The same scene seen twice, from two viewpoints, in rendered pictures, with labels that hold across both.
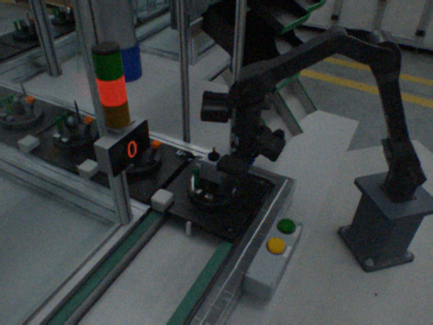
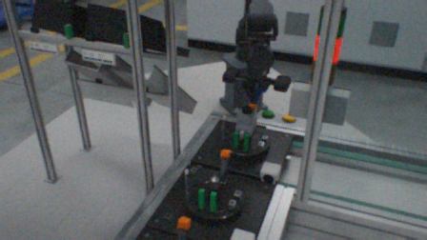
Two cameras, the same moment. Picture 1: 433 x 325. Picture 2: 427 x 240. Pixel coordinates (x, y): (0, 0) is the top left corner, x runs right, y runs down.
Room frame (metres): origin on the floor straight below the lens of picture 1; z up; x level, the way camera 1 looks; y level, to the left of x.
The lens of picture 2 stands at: (0.96, 0.95, 1.62)
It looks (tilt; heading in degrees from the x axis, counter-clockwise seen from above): 31 degrees down; 263
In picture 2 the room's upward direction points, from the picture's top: 1 degrees clockwise
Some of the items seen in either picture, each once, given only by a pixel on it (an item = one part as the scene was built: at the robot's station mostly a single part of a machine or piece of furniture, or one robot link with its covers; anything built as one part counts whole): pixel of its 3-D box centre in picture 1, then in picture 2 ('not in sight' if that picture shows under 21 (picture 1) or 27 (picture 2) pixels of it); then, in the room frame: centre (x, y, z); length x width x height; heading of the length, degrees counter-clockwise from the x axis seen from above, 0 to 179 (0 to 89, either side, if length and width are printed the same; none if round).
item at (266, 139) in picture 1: (270, 142); not in sight; (0.69, -0.12, 1.18); 0.07 x 0.07 x 0.06; 65
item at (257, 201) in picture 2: (135, 150); (213, 190); (0.87, 0.23, 1.01); 0.24 x 0.24 x 0.13; 63
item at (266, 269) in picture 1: (274, 254); (288, 127); (0.58, -0.15, 0.93); 0.21 x 0.07 x 0.06; 153
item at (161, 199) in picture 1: (162, 201); (270, 173); (0.71, 0.14, 0.97); 0.05 x 0.05 x 0.04; 63
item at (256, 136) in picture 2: (213, 189); (245, 143); (0.75, 0.01, 0.98); 0.14 x 0.14 x 0.02
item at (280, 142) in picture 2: (213, 194); (244, 149); (0.75, 0.01, 0.96); 0.24 x 0.24 x 0.02; 63
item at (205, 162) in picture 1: (210, 164); (245, 121); (0.75, 0.02, 1.06); 0.08 x 0.04 x 0.07; 63
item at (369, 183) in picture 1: (385, 220); (244, 83); (0.67, -0.43, 0.96); 0.15 x 0.15 x 0.20; 16
